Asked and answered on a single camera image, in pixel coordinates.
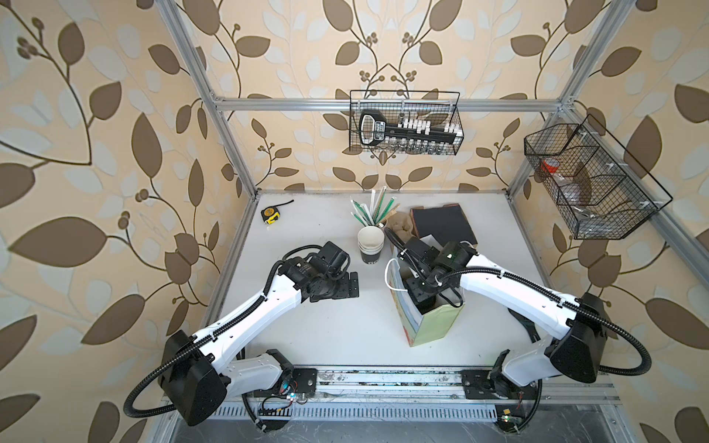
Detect painted paper gift bag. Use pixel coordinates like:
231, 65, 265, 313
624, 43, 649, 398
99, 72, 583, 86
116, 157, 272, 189
384, 230, 465, 347

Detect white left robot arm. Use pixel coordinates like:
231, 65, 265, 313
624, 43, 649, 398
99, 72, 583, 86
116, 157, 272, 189
123, 242, 359, 426

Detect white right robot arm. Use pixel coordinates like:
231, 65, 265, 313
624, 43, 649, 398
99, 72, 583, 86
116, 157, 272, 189
383, 228, 653, 399

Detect yellow black tape measure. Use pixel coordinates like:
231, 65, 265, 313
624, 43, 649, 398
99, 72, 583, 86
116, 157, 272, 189
260, 199, 294, 225

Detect pink cup with straws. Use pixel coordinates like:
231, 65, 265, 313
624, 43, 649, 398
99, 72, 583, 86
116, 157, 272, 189
350, 186, 400, 227

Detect black adjustable wrench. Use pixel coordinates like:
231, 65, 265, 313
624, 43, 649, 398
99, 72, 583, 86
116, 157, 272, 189
508, 309, 541, 343

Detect black socket set tool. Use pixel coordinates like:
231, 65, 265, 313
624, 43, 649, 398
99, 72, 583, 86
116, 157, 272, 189
356, 110, 463, 146

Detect black wire basket back wall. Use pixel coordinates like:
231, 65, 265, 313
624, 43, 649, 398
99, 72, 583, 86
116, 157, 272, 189
348, 89, 465, 156

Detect black wire basket wall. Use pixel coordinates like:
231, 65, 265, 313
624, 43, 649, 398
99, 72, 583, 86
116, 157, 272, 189
348, 89, 465, 156
524, 114, 673, 240

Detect black wire basket right wall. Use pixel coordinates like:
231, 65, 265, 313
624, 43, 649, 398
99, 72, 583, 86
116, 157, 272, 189
524, 114, 673, 240

